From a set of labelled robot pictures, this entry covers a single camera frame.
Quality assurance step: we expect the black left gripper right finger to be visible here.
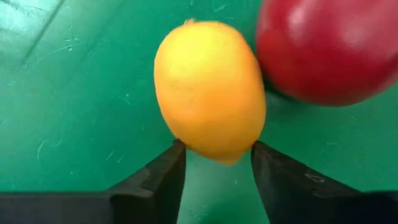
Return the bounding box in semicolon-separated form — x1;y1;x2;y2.
250;139;369;224

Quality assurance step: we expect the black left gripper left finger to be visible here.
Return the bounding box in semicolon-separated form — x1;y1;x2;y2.
105;139;187;224

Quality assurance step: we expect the yellow lemon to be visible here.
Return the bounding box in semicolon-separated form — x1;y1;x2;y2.
154;18;267;165

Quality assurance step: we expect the red apple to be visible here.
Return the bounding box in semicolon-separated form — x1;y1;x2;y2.
255;0;398;107

